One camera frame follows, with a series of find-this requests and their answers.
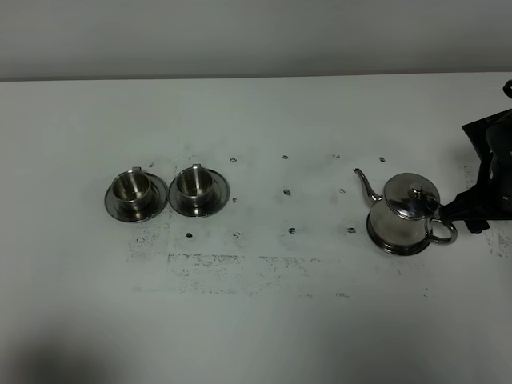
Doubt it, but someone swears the steel teacup near teapot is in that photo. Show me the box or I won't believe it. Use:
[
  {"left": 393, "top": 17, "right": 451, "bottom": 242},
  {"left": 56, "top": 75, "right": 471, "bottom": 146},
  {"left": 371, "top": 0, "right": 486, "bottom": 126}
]
[{"left": 174, "top": 164, "right": 214, "bottom": 208}]

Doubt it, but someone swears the steel teacup far side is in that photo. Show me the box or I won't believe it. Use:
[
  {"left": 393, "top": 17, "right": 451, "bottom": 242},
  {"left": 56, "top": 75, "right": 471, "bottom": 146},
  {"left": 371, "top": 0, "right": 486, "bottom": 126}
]
[{"left": 110, "top": 167, "right": 153, "bottom": 211}]

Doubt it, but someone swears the stainless steel teapot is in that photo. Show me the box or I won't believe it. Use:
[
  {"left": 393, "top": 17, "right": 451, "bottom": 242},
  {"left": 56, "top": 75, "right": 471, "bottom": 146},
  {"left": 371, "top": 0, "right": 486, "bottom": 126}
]
[{"left": 354, "top": 168, "right": 458, "bottom": 246}]

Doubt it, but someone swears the steel saucer near teapot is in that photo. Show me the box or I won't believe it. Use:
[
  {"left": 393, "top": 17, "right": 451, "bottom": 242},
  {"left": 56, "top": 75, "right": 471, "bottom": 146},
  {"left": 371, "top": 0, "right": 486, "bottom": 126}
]
[{"left": 168, "top": 168, "right": 230, "bottom": 218}]

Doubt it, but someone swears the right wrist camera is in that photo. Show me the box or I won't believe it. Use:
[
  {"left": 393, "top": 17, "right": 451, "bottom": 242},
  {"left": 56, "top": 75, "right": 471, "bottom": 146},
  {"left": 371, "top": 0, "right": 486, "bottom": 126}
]
[{"left": 462, "top": 113, "right": 502, "bottom": 162}]

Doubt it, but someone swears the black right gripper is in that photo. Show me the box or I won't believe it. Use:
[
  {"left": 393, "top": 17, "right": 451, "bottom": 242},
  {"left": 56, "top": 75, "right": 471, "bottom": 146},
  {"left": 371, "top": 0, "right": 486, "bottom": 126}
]
[{"left": 439, "top": 110, "right": 511, "bottom": 234}]

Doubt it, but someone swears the steel saucer far side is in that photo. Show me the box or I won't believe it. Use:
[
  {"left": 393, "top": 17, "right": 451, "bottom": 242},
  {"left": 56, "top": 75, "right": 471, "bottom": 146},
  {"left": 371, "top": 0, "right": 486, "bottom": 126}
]
[{"left": 104, "top": 170, "right": 167, "bottom": 222}]

